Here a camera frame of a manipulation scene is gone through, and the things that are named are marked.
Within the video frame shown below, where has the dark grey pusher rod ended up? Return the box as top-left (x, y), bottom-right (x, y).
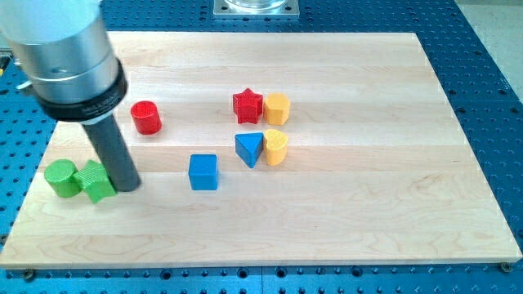
top-left (83, 115), bottom-right (141, 192)

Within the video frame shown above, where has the black flange ring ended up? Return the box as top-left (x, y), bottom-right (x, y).
top-left (37, 59), bottom-right (128, 123)

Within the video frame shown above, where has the red cylinder block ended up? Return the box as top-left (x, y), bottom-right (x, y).
top-left (130, 100), bottom-right (163, 135)

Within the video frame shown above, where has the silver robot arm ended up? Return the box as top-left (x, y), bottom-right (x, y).
top-left (1, 0), bottom-right (141, 192)

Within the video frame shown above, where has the red star block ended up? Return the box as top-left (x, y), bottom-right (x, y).
top-left (232, 88), bottom-right (263, 124)

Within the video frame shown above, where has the green cylinder block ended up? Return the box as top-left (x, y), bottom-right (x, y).
top-left (44, 159), bottom-right (81, 198)

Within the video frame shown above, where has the blue cube block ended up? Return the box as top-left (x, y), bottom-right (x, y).
top-left (188, 154), bottom-right (218, 190)

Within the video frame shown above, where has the blue triangle block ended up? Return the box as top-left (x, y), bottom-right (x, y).
top-left (235, 132), bottom-right (263, 168)

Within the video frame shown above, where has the wooden board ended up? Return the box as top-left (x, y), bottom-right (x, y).
top-left (1, 32), bottom-right (522, 269)

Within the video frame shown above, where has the yellow heart block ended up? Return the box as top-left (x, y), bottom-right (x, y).
top-left (264, 129), bottom-right (288, 166)

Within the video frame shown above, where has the yellow hexagon block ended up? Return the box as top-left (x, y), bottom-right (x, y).
top-left (263, 93), bottom-right (291, 126)

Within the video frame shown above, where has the metal base plate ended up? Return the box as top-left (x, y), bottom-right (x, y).
top-left (212, 0), bottom-right (300, 20)

